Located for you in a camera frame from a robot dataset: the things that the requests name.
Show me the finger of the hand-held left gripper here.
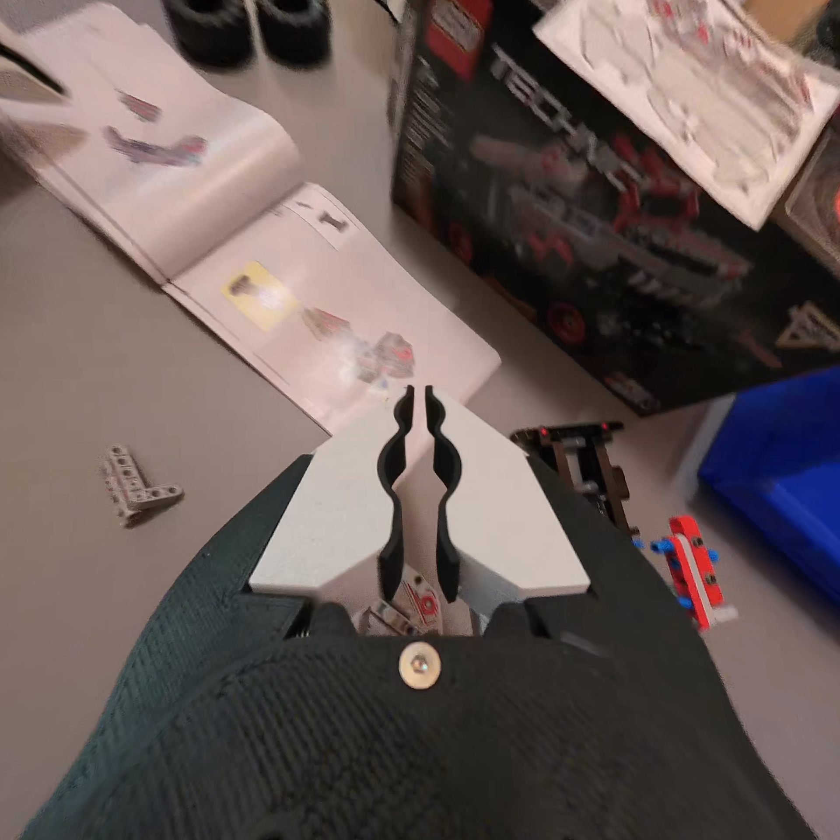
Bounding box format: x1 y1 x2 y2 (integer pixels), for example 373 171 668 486
0 26 70 106

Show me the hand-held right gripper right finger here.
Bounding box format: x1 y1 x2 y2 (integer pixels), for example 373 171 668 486
425 386 590 632

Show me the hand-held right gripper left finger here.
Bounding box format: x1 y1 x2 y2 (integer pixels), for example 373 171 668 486
249 386 416 602

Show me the grey toy panel red print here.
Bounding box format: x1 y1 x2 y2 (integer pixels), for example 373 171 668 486
357 571 473 636

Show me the instruction booklet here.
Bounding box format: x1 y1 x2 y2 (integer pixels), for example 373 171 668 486
0 3 503 435

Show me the black toy chassis assembly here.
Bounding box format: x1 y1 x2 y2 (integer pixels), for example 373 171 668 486
511 422 641 536

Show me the red toy brick assembly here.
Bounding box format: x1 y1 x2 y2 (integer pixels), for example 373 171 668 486
633 515 739 632

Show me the grey angled toy beam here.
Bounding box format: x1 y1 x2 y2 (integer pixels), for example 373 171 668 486
100 445 185 529

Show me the blue plastic bin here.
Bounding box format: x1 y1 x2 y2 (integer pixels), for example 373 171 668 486
697 367 840 585

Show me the black toy set box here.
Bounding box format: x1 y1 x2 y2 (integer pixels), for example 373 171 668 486
390 0 840 417

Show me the white sticker sheet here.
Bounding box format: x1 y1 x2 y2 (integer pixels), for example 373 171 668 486
532 0 840 231

